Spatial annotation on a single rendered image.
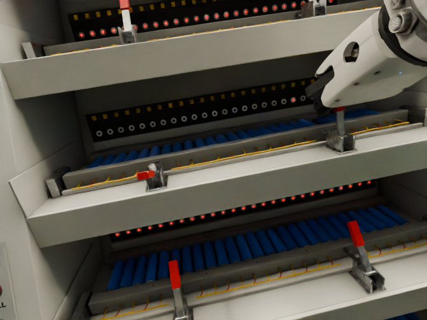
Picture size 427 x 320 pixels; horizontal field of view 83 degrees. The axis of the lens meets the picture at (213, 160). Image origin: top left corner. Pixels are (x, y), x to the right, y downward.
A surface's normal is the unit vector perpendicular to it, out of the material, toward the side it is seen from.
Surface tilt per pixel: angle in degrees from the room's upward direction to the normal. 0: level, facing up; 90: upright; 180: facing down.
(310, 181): 111
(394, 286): 21
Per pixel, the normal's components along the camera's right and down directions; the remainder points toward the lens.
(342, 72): -0.98, 0.18
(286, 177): 0.14, 0.32
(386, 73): 0.11, 0.97
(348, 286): -0.15, -0.93
